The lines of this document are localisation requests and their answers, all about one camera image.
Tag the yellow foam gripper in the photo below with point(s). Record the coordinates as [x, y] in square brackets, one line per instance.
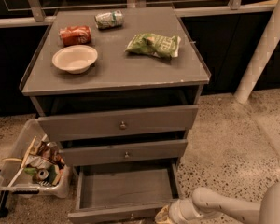
[174, 211]

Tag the grey bottom drawer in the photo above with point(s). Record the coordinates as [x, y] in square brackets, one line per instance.
[124, 191]

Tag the grey drawer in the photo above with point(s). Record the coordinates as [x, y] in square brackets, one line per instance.
[119, 123]
[82, 156]
[124, 191]

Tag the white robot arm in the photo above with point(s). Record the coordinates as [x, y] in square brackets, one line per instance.
[205, 203]

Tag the grey middle drawer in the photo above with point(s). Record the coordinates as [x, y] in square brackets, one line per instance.
[82, 156]

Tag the grey top drawer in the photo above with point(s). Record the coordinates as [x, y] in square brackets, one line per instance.
[119, 123]

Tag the grey drawer cabinet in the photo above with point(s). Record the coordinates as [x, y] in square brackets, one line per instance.
[117, 80]

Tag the clear plastic trash bin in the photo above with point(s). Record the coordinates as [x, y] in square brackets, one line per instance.
[33, 151]

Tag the green chip bag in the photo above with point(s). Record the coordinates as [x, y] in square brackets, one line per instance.
[160, 46]

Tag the white paper bowl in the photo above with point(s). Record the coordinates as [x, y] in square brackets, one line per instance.
[75, 59]

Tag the white green soda can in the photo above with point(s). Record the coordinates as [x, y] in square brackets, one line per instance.
[108, 20]

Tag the black handle on floor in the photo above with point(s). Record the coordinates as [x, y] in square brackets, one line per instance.
[3, 202]

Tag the metal railing frame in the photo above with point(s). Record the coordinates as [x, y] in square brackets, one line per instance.
[140, 0]

